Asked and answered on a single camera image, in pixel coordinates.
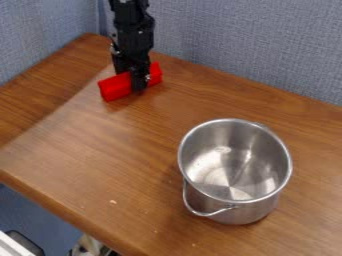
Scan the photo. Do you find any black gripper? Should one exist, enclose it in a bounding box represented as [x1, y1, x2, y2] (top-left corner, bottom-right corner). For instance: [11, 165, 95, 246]
[108, 18, 156, 92]

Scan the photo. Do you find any red rectangular block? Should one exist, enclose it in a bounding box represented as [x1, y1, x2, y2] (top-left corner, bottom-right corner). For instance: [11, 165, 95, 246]
[97, 62, 163, 102]

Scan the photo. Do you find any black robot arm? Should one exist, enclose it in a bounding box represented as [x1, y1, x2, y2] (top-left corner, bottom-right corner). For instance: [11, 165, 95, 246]
[108, 0, 155, 92]

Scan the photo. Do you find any stainless steel pot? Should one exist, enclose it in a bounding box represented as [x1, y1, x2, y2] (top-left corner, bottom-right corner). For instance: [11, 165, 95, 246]
[178, 118, 292, 225]

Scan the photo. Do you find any white object under table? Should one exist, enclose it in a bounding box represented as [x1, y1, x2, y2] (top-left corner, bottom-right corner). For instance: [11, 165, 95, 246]
[67, 234, 120, 256]

